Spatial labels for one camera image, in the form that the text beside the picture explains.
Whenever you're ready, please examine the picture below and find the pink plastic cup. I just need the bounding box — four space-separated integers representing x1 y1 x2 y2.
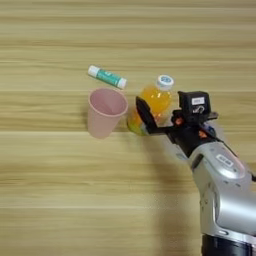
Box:
86 87 130 140

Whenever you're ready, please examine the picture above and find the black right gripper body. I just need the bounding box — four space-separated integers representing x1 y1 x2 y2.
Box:
145 111 222 158

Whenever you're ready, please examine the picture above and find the small black box, white label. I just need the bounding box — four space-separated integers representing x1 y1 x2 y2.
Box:
177 90 212 123

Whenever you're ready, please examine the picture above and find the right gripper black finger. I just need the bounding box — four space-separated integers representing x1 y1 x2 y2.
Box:
134 95 160 136

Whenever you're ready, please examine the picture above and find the green and white glue stick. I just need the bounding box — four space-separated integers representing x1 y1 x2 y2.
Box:
87 64 129 91

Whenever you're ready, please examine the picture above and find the orange juice bottle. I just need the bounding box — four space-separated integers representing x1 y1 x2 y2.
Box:
126 74 176 137

